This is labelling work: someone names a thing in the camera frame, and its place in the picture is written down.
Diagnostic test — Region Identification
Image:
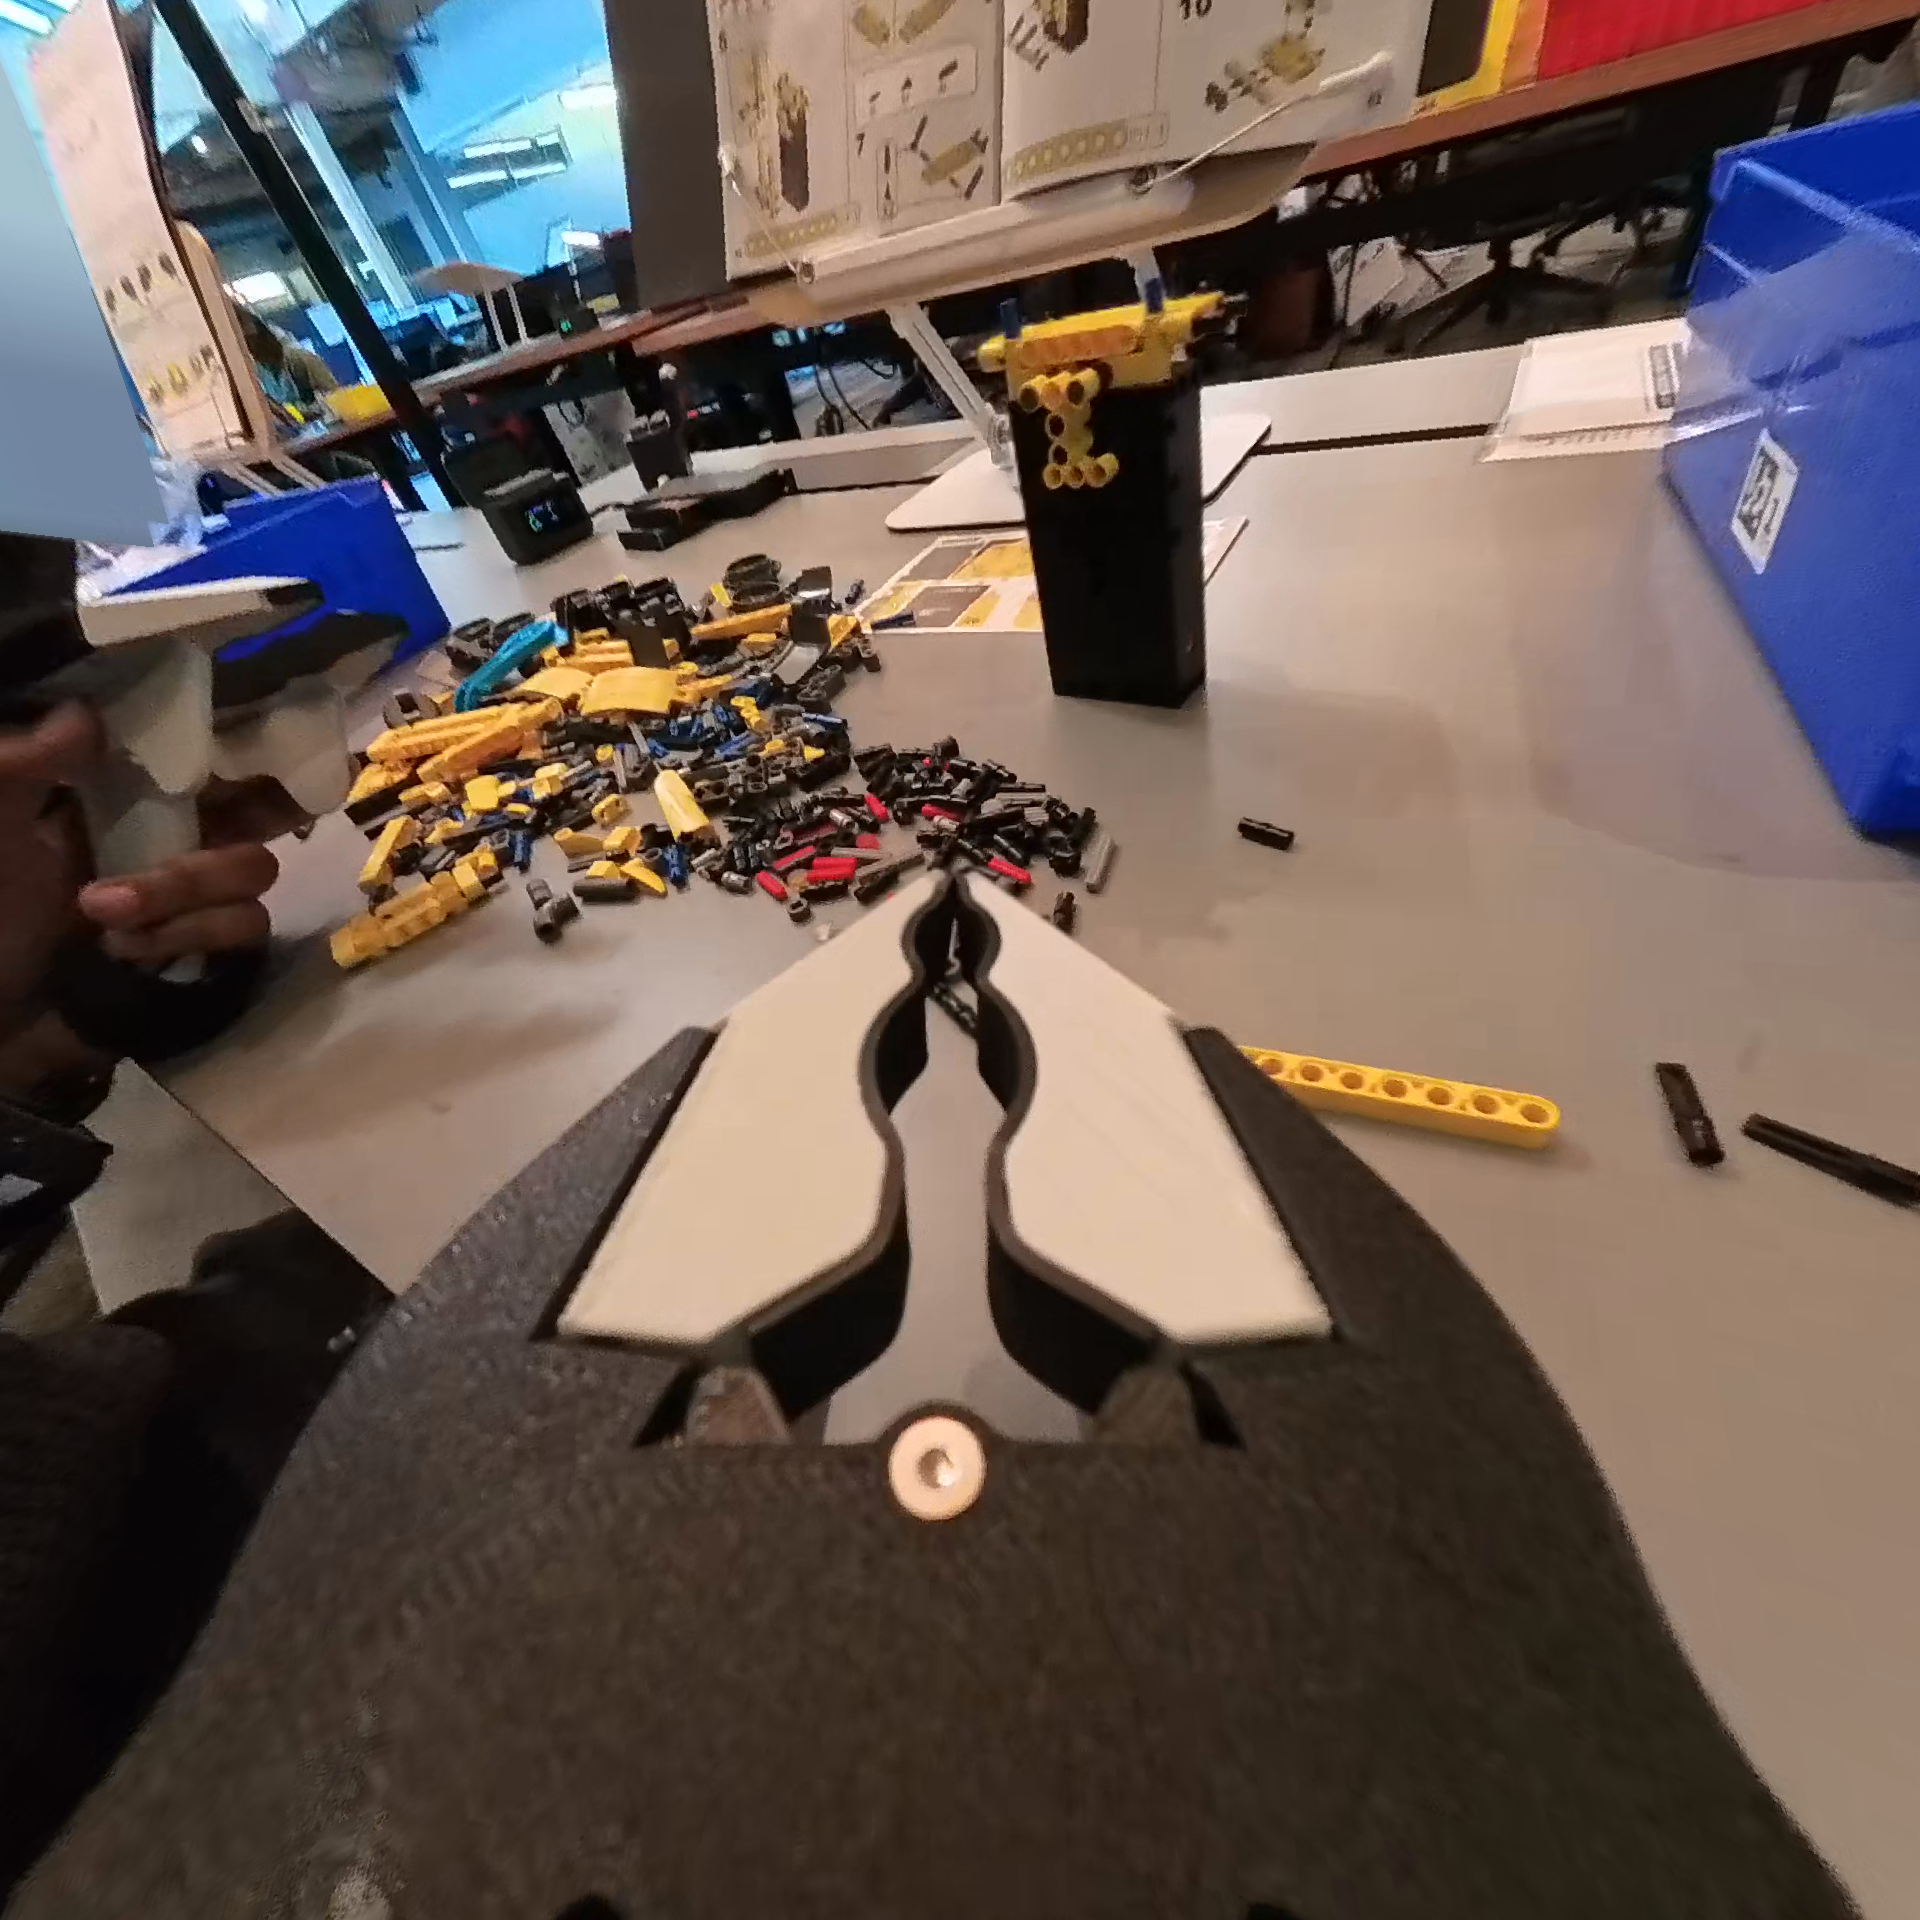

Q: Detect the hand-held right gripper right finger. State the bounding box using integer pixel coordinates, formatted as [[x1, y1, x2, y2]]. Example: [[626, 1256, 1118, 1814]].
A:
[[961, 874, 1338, 1379]]

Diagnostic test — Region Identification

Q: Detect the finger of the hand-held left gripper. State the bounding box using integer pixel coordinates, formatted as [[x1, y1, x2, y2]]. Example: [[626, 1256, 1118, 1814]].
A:
[[76, 574, 328, 649], [208, 613, 412, 825]]

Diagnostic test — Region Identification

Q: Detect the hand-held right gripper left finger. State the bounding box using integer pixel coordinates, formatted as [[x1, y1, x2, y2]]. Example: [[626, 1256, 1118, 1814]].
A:
[[555, 874, 964, 1370]]

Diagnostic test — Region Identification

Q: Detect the person's left hand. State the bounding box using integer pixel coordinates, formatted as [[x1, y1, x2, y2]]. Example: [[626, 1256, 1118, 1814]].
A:
[[0, 702, 302, 1040]]

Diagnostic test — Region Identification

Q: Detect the blue storage bin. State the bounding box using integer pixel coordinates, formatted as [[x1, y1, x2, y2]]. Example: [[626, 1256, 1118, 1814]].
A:
[[151, 478, 452, 669], [1663, 128, 1920, 838]]

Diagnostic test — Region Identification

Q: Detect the pile of yellow blue bricks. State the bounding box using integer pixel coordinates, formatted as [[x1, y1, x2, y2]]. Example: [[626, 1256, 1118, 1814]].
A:
[[328, 552, 890, 972]]

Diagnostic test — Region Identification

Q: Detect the instruction sign board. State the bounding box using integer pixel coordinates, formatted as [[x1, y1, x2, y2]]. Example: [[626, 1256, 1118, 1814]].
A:
[[31, 0, 280, 459]]

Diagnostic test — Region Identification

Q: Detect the yellow holed beam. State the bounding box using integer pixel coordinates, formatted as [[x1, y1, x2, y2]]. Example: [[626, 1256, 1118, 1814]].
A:
[[1236, 1044, 1561, 1152]]

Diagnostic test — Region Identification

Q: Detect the small black device with screen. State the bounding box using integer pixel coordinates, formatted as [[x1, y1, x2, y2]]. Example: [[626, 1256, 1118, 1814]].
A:
[[448, 435, 596, 570]]

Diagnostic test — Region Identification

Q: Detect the black slanted pole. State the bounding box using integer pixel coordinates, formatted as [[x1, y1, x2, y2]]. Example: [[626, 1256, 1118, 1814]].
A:
[[151, 0, 452, 512]]

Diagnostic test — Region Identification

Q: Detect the black flat box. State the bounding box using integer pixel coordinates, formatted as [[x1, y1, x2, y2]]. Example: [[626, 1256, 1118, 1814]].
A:
[[617, 464, 800, 554]]

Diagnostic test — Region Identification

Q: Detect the black tall block stand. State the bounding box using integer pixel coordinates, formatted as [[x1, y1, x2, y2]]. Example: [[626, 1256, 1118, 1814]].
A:
[[1008, 376, 1210, 710]]

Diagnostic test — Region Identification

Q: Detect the yellow printed sheet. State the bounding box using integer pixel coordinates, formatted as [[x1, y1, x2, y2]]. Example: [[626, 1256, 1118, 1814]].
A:
[[852, 517, 1251, 641]]

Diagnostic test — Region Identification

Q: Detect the black axle rod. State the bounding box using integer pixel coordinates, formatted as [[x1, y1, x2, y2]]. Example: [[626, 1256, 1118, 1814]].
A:
[[1740, 1114, 1920, 1205]]

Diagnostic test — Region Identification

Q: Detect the person's black sweater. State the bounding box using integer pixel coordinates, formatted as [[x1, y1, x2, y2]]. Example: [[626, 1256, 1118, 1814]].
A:
[[0, 1212, 396, 1884]]

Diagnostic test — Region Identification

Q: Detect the yellow brick assembly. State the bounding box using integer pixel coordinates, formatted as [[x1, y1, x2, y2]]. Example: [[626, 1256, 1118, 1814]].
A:
[[976, 281, 1249, 492]]

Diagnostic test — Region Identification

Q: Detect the open instruction booklet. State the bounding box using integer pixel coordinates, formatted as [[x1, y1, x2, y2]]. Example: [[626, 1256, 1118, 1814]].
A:
[[704, 0, 1426, 284]]

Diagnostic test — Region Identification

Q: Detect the white paper in clear sleeve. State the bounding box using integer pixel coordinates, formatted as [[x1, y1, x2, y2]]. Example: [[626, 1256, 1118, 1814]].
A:
[[1481, 317, 1706, 462]]

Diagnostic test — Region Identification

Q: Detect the black office chair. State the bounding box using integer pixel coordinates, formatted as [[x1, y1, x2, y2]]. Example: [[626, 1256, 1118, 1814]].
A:
[[1394, 164, 1697, 357]]

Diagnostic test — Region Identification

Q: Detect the red box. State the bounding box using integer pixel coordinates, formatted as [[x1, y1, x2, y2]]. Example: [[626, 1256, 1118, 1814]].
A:
[[1425, 0, 1824, 91]]

